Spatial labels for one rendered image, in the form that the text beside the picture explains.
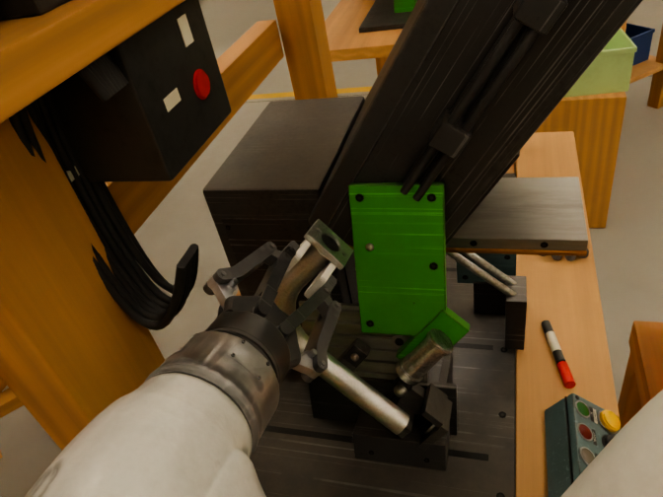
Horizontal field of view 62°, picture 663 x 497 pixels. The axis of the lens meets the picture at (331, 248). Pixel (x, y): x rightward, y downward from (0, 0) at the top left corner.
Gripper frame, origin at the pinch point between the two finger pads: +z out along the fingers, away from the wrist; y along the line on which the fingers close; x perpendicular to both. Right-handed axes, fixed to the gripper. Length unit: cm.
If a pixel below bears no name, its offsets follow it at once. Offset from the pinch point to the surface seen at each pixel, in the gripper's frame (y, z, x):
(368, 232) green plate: -3.1, 10.4, -2.4
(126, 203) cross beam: 24.5, 13.4, 22.5
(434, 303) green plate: -15.5, 10.4, -1.5
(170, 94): 23.1, 0.6, -3.1
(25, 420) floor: 29, 74, 189
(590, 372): -44, 25, -4
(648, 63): -79, 308, -54
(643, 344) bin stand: -56, 43, -8
